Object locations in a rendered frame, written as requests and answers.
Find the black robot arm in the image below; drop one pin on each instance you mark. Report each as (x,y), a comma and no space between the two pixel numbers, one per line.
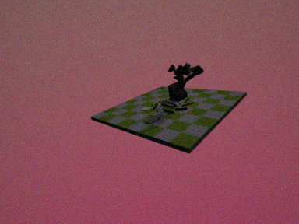
(197,70)

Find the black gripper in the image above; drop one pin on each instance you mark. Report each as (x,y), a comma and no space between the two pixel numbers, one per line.
(179,76)

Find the keyboard with white letter keys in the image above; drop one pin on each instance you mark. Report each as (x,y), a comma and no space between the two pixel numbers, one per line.
(170,105)

